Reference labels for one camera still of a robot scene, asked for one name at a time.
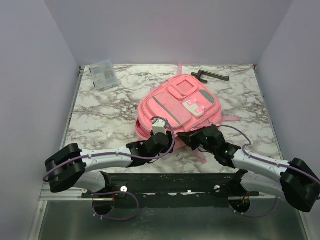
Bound pink student backpack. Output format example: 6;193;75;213
134;62;242;165

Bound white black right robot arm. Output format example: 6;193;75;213
177;125;320;213

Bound clear plastic organizer box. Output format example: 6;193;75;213
89;60;119;89

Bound black metal clamp tool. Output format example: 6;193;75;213
191;70;230;84

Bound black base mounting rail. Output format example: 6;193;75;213
82;173;247;209

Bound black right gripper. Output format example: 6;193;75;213
177;125;218;155

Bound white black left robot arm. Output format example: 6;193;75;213
43;131;176;198

